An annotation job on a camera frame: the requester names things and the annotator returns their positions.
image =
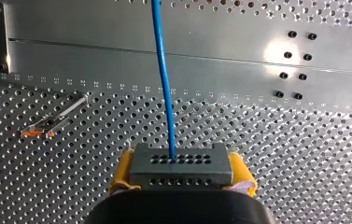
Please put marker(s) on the metal post with orange clip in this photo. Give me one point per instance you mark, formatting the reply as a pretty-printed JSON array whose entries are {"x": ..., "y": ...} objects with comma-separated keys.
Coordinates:
[{"x": 55, "y": 119}]

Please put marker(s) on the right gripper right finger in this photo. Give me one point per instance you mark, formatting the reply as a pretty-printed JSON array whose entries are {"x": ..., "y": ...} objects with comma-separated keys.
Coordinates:
[{"x": 242, "y": 175}]

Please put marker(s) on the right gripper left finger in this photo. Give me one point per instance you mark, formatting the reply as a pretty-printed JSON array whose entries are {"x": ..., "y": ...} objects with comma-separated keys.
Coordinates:
[{"x": 122, "y": 174}]

